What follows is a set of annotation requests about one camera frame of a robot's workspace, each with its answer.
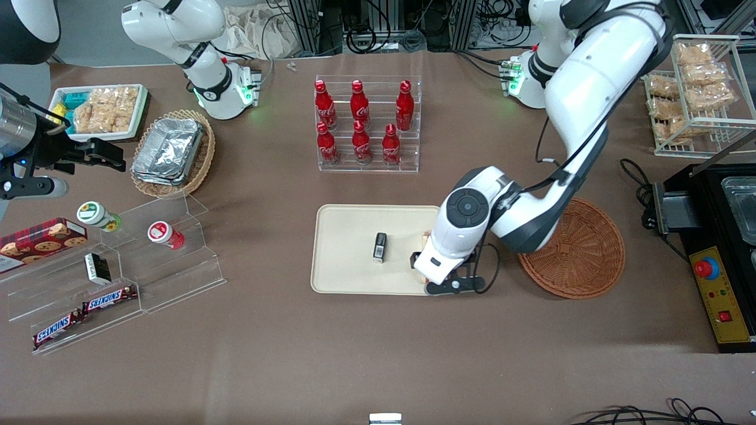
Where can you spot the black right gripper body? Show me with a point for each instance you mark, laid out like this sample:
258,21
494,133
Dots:
42,151

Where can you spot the triangular sandwich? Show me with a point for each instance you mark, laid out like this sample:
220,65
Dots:
426,239

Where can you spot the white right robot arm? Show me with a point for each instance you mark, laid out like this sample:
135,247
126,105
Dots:
177,23

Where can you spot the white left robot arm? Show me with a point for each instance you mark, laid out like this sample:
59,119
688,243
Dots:
602,59

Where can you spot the white rectangular snack tray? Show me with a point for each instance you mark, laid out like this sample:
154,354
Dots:
139,118

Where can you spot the aluminium foil tray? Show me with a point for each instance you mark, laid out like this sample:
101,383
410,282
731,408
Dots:
168,147
159,180

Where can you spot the beige plastic tray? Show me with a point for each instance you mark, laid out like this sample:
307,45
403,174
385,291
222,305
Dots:
348,248

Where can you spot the oval light wicker basket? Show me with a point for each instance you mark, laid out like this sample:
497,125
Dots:
204,159

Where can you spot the round brown wicker basket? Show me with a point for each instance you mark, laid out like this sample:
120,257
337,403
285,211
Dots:
579,254

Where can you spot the clear rice cracker bag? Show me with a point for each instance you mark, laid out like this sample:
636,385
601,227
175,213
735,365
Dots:
115,97
100,121

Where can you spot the small black box white label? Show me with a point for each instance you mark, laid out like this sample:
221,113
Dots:
380,248

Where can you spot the yellow snack packet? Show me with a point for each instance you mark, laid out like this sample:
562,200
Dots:
59,113

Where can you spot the green sunflower lid cup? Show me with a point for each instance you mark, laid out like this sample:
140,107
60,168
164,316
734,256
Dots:
94,213

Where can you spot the teal snack packet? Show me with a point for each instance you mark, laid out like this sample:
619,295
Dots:
75,100

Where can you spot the red lid cup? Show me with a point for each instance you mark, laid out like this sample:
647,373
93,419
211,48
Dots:
160,232

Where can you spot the red cookie box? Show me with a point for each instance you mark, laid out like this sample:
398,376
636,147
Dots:
41,242

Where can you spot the black and white small box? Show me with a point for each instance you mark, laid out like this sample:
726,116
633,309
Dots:
97,268

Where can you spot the red cola bottle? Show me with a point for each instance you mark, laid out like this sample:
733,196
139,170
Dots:
391,147
325,106
361,144
327,146
405,107
359,105

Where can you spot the clear acrylic step display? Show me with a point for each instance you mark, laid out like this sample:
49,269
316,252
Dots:
177,277

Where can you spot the brown Snickers bar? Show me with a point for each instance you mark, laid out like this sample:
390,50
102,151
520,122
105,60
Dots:
56,329
109,299

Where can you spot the silver white device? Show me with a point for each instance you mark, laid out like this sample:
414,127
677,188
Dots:
385,419

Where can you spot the clear acrylic bottle rack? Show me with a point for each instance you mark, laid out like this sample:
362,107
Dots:
372,94

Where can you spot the cream cloth bag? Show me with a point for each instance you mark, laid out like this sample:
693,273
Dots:
260,32

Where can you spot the black grey power box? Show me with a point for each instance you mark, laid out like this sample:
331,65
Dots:
676,206

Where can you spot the clear fried snack bag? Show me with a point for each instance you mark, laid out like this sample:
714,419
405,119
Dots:
694,54
662,87
666,108
670,130
711,96
706,74

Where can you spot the black appliance housing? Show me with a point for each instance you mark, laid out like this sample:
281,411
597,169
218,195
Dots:
709,195

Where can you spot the yellow emergency stop box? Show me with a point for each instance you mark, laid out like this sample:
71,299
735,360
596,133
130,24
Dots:
723,301

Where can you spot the steel pan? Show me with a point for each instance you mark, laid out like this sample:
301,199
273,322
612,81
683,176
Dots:
743,206

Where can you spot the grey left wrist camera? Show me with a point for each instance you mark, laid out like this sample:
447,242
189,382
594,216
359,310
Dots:
455,285

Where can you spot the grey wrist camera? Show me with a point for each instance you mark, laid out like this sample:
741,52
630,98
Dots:
35,188
455,285

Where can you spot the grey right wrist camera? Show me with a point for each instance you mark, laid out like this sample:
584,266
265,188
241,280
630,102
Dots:
35,188

